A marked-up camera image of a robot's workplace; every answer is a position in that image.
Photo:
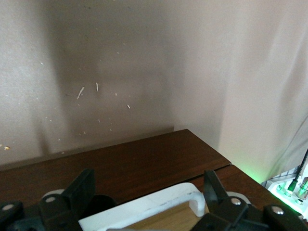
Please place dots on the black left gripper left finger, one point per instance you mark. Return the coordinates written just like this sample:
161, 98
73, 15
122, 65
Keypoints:
77, 192

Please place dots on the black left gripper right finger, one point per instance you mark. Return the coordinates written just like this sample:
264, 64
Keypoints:
216, 195

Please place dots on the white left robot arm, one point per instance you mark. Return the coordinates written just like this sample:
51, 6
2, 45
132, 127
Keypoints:
284, 197

